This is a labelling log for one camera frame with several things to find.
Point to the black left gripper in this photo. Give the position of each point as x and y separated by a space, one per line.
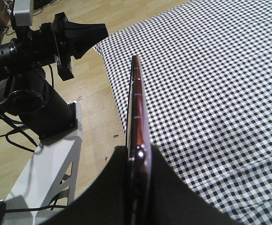
49 45

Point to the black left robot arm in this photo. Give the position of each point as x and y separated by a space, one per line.
24 90

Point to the black white checkered bedsheet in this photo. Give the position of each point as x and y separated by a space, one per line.
207 67

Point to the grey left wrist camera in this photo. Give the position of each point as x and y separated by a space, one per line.
23 12

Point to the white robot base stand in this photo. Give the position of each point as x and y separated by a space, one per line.
51 172

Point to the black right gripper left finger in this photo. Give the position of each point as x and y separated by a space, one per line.
104 201

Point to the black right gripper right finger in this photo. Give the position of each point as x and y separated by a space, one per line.
172 202

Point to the black smartphone pink frame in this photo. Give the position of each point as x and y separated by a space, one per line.
138 146

